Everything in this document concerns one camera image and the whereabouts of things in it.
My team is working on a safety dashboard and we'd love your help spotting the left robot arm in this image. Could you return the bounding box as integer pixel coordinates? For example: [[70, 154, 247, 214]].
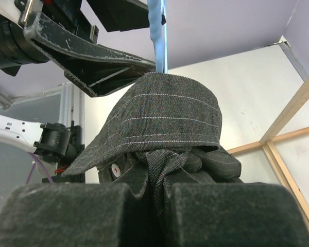
[[0, 1, 167, 183]]

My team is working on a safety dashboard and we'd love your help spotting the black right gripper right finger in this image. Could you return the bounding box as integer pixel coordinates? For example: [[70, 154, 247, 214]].
[[167, 183, 309, 246]]

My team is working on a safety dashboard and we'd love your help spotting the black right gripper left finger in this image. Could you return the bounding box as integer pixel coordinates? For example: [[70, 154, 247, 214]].
[[0, 184, 136, 246]]

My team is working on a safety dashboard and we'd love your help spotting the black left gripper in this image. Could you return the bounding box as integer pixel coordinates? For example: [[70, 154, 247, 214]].
[[0, 0, 156, 97]]

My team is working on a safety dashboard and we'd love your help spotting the blue wire hanger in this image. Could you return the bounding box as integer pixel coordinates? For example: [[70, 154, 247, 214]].
[[147, 0, 168, 74]]

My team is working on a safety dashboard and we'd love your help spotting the wooden clothes rack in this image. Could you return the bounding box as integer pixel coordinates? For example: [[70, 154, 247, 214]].
[[228, 76, 309, 232]]

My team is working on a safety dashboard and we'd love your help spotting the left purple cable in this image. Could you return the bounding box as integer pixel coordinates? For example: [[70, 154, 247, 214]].
[[25, 153, 55, 184]]

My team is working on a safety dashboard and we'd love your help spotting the dark pinstriped shirt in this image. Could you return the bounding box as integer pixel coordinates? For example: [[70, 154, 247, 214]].
[[66, 73, 245, 246]]

